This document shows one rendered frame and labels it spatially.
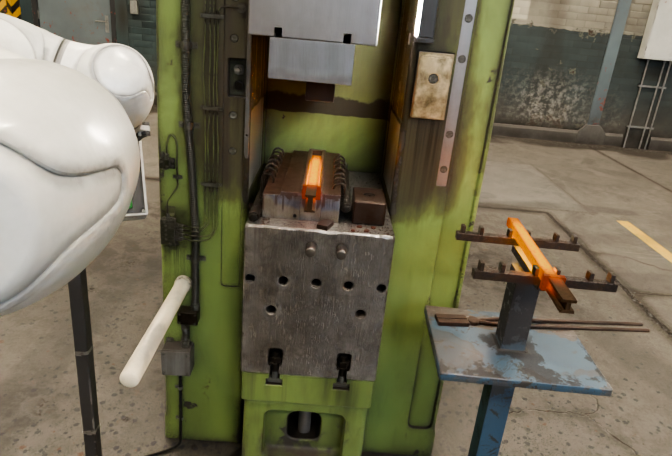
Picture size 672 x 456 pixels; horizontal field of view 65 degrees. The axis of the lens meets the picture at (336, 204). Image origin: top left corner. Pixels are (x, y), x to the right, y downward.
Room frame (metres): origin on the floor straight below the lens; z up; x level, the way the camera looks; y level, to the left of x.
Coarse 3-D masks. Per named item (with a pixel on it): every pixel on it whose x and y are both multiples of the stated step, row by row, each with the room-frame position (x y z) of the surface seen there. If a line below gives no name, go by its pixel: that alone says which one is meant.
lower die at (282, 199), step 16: (288, 160) 1.59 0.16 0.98; (304, 160) 1.57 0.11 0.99; (288, 176) 1.39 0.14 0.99; (304, 176) 1.38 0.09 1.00; (320, 176) 1.39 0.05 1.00; (336, 176) 1.43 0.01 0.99; (272, 192) 1.28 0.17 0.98; (288, 192) 1.27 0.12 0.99; (336, 192) 1.29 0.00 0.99; (272, 208) 1.26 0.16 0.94; (288, 208) 1.27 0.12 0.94; (320, 208) 1.27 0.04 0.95; (336, 208) 1.27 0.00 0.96
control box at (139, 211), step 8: (144, 176) 1.15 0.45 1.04; (144, 184) 1.14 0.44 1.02; (136, 192) 1.12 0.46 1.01; (144, 192) 1.13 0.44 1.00; (136, 200) 1.11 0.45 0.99; (144, 200) 1.12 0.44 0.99; (136, 208) 1.10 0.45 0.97; (144, 208) 1.11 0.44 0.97; (128, 216) 1.09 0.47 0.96; (136, 216) 1.10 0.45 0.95; (144, 216) 1.12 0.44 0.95
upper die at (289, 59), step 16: (272, 48) 1.26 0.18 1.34; (288, 48) 1.26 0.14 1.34; (304, 48) 1.27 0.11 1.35; (320, 48) 1.27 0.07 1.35; (336, 48) 1.27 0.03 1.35; (352, 48) 1.27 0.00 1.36; (272, 64) 1.26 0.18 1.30; (288, 64) 1.27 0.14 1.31; (304, 64) 1.27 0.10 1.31; (320, 64) 1.27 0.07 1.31; (336, 64) 1.27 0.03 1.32; (352, 64) 1.27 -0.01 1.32; (304, 80) 1.27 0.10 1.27; (320, 80) 1.27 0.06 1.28; (336, 80) 1.27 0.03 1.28
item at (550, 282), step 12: (516, 228) 1.26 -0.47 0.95; (516, 240) 1.23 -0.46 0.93; (528, 240) 1.19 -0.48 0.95; (528, 252) 1.13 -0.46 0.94; (540, 252) 1.12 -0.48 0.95; (540, 264) 1.05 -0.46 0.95; (540, 276) 1.03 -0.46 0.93; (552, 276) 0.99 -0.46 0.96; (564, 276) 0.99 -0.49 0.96; (540, 288) 0.99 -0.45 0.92; (552, 288) 0.97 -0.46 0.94; (564, 288) 0.94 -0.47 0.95; (552, 300) 0.94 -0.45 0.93; (564, 300) 0.90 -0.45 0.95; (576, 300) 0.90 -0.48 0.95; (564, 312) 0.90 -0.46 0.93
